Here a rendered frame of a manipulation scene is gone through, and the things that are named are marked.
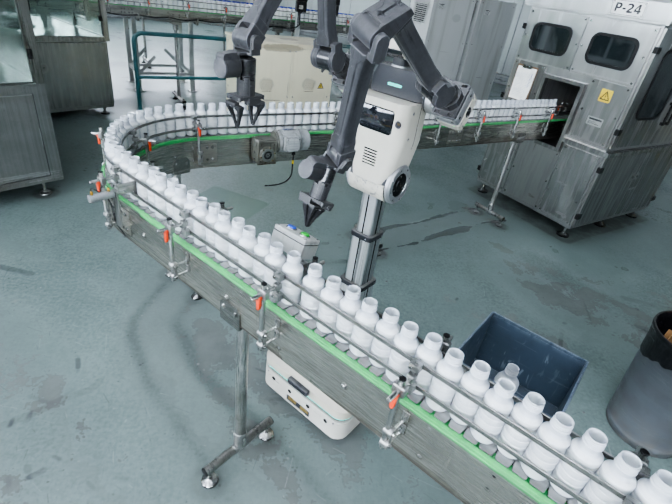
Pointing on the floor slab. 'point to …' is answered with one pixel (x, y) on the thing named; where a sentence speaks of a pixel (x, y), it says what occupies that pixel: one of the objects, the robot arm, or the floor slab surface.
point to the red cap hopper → (155, 57)
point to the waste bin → (647, 394)
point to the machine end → (592, 111)
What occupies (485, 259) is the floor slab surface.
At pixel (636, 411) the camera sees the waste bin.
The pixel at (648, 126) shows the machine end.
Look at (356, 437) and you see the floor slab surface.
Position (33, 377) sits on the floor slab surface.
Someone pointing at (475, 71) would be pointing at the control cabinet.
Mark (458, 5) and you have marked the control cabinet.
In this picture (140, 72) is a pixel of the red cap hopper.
